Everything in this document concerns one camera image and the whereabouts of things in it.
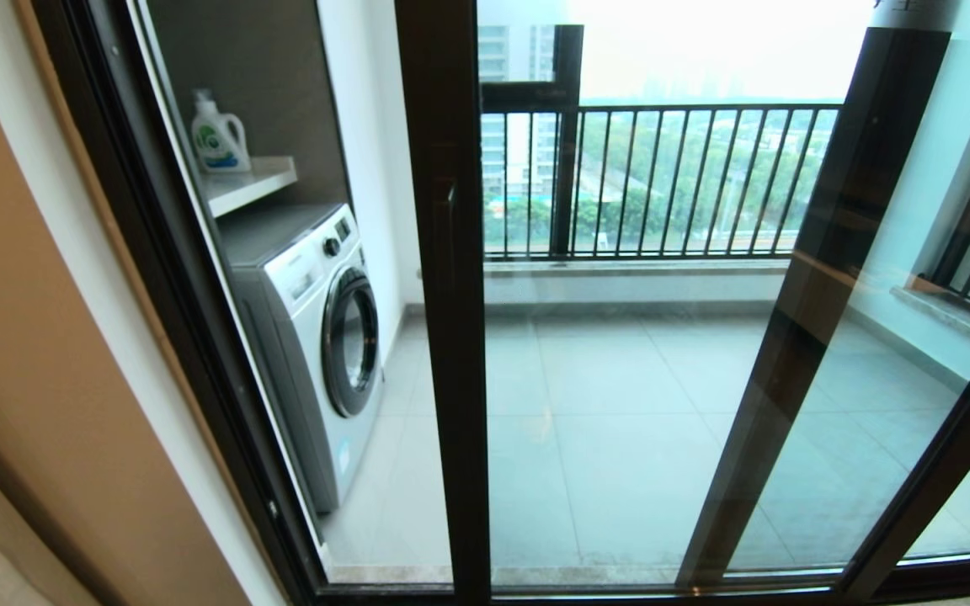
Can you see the white wall shelf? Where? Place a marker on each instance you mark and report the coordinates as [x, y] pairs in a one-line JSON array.
[[253, 181]]

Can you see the brown framed fixed glass door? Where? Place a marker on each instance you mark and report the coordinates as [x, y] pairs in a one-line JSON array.
[[788, 379]]

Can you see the dark framed sliding glass door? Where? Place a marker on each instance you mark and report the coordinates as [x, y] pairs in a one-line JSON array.
[[165, 252]]

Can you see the long black balcony railing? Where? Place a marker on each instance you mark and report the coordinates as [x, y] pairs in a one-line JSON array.
[[704, 108]]

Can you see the white detergent bottle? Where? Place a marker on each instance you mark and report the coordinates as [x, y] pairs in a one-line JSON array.
[[220, 139]]

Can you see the brown framed sliding glass door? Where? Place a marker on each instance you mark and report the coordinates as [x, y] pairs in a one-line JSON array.
[[451, 379]]

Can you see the white front-load washing machine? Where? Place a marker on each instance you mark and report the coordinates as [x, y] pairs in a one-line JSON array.
[[300, 337]]

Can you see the long grey stone sill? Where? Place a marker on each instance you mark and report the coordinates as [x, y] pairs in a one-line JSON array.
[[620, 269]]

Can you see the dark window frame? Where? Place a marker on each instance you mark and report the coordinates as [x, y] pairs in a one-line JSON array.
[[567, 168]]

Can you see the short grey stone sill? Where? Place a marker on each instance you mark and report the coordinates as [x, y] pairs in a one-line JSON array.
[[948, 316]]

